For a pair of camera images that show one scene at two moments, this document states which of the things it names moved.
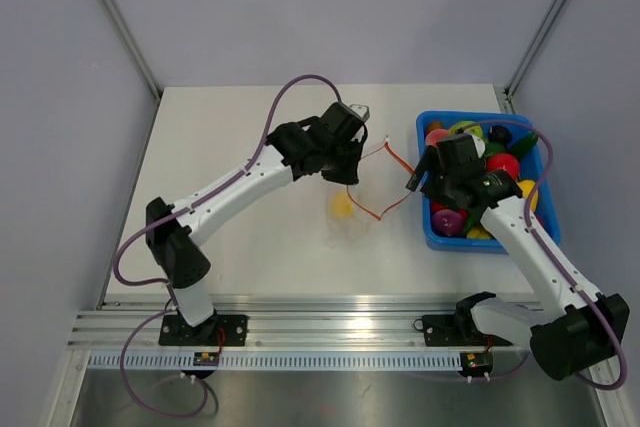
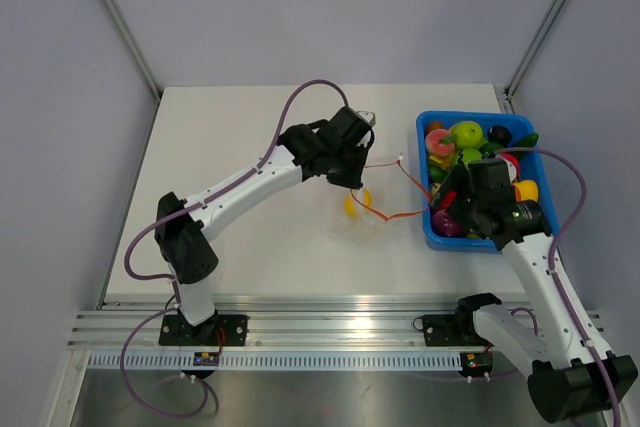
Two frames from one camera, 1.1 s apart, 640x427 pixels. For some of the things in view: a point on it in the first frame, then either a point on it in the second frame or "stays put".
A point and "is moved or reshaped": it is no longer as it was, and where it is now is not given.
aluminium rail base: [277, 324] stays put
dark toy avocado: [499, 134] stays put
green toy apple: [468, 126] stays put
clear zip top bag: [354, 209] is moved or reshaped
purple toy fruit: [447, 222] stays put
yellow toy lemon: [342, 205] -> [349, 204]
